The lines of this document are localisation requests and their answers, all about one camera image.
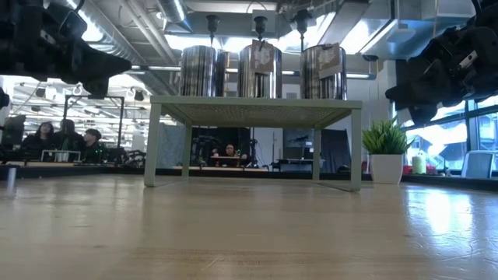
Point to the person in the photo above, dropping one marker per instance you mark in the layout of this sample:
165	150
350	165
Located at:
92	145
230	151
39	142
68	136

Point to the green perforated metal shelf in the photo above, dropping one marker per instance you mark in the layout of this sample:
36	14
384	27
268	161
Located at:
253	103

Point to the silver spiral air duct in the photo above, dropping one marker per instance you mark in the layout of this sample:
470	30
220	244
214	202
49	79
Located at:
173	9

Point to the black office chair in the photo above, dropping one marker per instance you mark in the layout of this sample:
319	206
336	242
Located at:
13	132

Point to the pale green candle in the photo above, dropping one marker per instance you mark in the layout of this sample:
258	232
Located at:
419	164

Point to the black candlestick holder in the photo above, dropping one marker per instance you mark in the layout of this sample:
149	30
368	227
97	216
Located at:
302	19
260	23
212	23

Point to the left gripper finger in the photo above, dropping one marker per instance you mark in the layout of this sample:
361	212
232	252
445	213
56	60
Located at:
89	64
97	87

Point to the orange scented candle tin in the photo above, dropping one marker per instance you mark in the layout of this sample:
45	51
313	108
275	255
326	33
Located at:
202	70

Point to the grey cloth cover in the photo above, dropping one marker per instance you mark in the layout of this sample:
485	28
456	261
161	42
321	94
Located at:
170	145

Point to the black curtain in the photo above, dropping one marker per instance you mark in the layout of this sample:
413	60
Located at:
334	149

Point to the long ceiling strip light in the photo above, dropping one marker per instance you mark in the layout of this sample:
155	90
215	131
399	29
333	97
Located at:
167	68

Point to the black ceiling security camera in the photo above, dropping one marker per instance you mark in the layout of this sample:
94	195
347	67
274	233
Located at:
369	58

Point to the grey metal post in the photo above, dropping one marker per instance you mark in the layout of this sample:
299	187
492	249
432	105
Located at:
11	177

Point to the red object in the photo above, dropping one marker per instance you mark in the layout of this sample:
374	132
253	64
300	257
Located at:
432	169
406	169

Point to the black metal frame station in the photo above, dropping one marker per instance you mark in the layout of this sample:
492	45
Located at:
116	98

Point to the dark background monitor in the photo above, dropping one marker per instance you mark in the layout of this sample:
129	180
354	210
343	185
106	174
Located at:
299	138

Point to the silver candle tin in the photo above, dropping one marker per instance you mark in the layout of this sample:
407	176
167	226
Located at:
309	83
257	83

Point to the green plant in white pot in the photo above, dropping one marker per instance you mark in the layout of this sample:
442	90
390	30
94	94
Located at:
385	151

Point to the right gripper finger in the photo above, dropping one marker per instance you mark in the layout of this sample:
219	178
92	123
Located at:
422	114
424	89

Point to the white chair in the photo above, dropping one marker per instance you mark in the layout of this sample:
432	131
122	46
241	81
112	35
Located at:
478	164

